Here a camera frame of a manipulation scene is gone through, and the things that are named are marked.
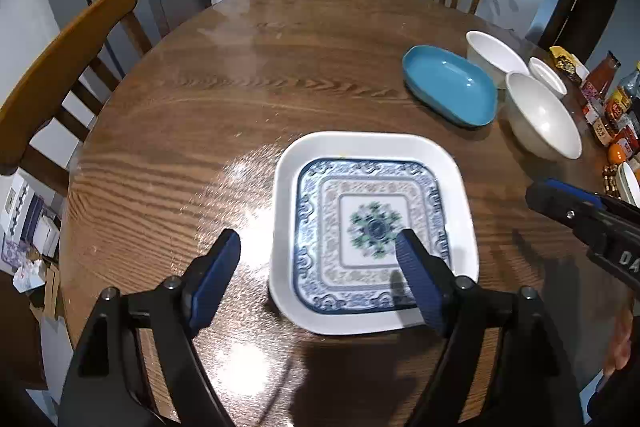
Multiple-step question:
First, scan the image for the red sauce bottle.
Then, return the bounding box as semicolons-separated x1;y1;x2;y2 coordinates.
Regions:
580;51;621;104

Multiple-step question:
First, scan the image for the small white ramekin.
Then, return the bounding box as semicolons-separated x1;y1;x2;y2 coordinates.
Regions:
528;57;569;98

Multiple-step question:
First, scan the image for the person's right forearm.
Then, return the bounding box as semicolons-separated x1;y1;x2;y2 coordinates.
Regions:
587;297;640;427

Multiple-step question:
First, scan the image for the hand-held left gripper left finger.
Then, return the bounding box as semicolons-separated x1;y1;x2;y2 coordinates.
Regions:
57;228;242;427

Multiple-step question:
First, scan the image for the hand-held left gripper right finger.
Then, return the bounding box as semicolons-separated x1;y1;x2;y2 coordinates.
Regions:
395;228;586;427

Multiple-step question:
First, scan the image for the yellow label bottle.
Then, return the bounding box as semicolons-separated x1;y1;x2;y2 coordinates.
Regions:
605;62;640;124

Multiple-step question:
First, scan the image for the crumpled white bag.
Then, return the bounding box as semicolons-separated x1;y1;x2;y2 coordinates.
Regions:
12;259;47;294

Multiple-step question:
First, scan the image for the square blue patterned plate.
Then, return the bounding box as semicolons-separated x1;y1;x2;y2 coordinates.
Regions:
268;131;481;337

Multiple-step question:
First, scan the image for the dark lid sauce jar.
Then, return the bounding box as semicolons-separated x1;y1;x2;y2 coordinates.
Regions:
587;103;618;144

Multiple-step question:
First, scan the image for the white blue rimmed plate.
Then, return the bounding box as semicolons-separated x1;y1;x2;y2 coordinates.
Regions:
616;160;640;208

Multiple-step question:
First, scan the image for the white storage cabinet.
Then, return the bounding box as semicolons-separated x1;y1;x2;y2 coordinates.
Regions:
0;172;61;258

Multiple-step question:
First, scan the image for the large white bowl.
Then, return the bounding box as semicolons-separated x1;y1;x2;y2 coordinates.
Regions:
504;72;584;160
466;31;531;90

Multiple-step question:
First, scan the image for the red packet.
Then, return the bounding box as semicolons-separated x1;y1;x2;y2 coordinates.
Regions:
614;127;640;160

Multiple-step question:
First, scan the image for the blue oval dish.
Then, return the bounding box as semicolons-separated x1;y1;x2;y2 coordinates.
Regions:
402;45;499;130

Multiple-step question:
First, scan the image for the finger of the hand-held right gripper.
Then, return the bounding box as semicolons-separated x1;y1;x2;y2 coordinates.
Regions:
525;183;608;253
544;178;640;224

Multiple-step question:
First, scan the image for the cardboard box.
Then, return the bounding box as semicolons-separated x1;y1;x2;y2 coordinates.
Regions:
29;266;62;321

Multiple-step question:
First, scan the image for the yellow snack packet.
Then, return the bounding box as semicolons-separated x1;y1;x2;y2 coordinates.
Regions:
549;46;584;82

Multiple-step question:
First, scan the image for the wooden bead trivet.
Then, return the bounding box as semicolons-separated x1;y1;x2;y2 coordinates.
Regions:
602;164;626;198

